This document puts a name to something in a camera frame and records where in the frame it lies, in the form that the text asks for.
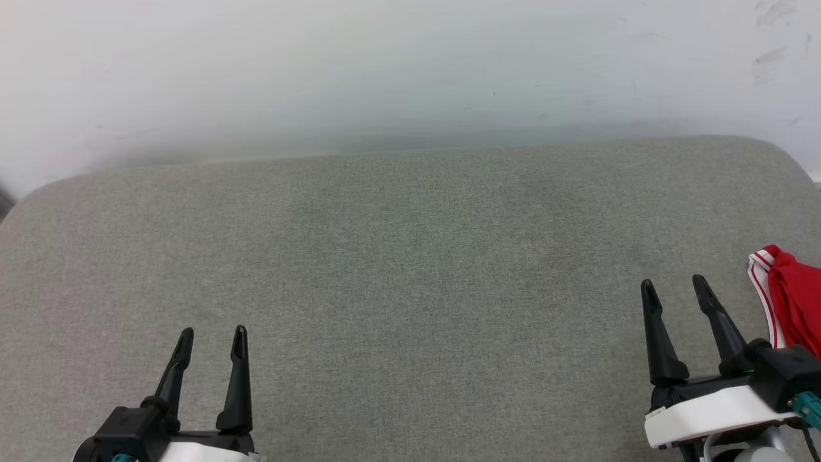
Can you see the teal left camera connector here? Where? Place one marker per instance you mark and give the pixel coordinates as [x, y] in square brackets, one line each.
[120, 458]

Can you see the red white trimmed garment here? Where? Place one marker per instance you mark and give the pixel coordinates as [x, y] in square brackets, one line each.
[795, 301]

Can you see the teal right camera connector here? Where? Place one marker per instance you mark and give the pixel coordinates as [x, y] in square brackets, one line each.
[809, 407]

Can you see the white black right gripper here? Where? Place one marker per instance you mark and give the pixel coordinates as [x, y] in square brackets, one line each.
[705, 414]

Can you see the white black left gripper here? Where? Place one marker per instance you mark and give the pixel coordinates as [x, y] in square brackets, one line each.
[211, 449]

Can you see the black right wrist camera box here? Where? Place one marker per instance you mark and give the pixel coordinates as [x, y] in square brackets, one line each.
[789, 378]

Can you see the teal camera connector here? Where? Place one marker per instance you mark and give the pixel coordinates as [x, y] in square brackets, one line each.
[809, 407]
[120, 458]

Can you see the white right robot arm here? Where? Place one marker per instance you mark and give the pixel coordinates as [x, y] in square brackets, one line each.
[753, 454]

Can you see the grey fabric sofa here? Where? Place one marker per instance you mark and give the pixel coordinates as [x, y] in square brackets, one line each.
[410, 256]

